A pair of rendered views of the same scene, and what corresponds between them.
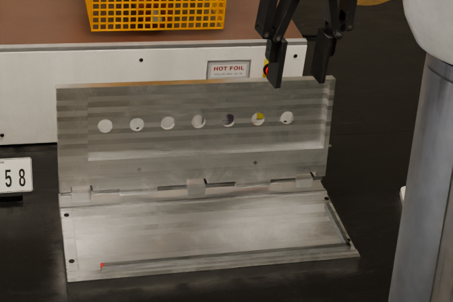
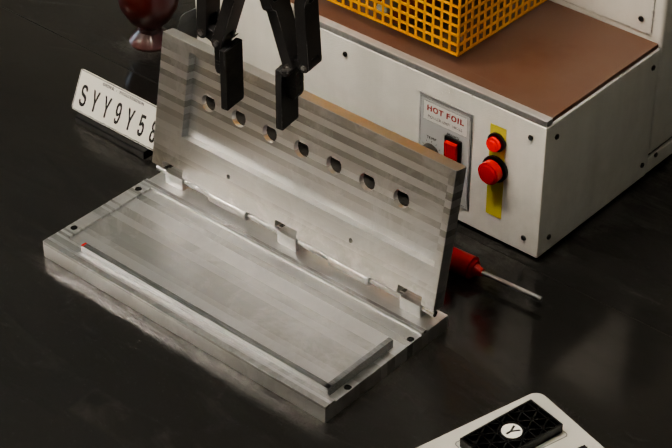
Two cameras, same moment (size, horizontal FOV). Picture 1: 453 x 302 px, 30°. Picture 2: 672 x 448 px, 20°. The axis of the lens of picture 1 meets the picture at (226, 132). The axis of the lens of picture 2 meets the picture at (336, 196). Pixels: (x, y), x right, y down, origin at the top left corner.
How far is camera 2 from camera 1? 1.56 m
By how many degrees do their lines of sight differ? 47
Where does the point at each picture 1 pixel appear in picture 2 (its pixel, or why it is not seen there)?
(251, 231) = (269, 313)
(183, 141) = (282, 167)
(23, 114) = not seen: hidden behind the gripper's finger
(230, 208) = (291, 280)
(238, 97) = (348, 139)
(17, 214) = (121, 167)
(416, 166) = not seen: outside the picture
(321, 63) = (279, 101)
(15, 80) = not seen: hidden behind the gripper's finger
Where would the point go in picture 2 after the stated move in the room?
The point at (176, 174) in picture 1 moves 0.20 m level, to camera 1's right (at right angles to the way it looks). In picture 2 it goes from (264, 206) to (358, 297)
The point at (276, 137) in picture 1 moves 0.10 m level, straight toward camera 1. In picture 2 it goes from (385, 220) to (305, 246)
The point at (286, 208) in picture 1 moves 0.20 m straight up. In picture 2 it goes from (347, 318) to (348, 170)
